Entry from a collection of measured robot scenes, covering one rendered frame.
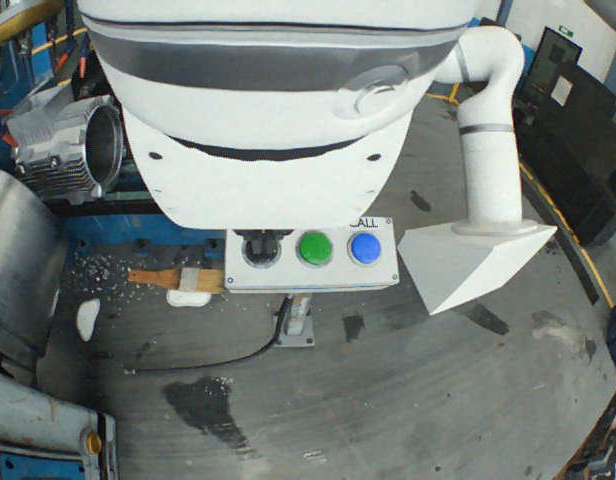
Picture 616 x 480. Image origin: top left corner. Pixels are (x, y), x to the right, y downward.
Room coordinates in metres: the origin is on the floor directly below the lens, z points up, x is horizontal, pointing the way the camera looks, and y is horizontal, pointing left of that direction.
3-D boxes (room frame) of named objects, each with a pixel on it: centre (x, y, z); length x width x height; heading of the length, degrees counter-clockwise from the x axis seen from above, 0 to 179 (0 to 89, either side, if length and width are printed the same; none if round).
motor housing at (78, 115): (0.32, 0.50, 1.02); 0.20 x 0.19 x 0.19; 104
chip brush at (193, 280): (0.23, 0.24, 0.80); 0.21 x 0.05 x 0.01; 101
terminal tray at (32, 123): (0.31, 0.54, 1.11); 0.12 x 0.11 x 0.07; 104
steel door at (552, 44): (5.96, -4.45, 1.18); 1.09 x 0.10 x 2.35; 24
